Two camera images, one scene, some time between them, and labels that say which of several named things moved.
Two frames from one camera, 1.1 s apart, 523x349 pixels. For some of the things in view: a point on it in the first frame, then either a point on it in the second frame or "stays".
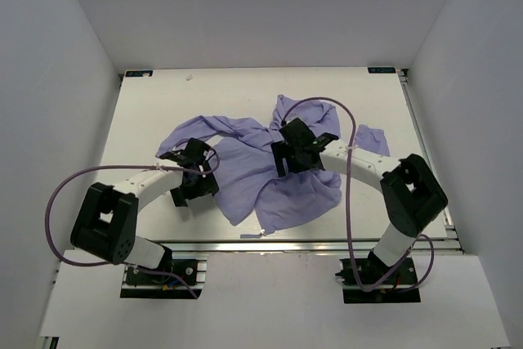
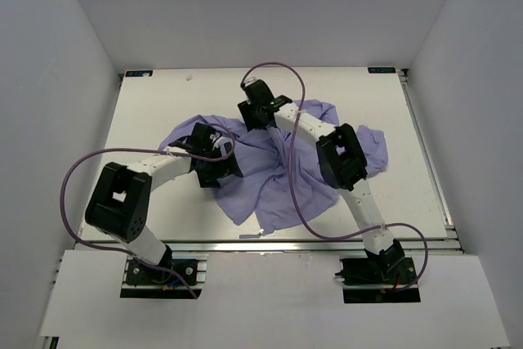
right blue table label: (383, 69) stays
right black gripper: (282, 149) to (245, 109)
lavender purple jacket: (252, 186) stays
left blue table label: (139, 73) stays
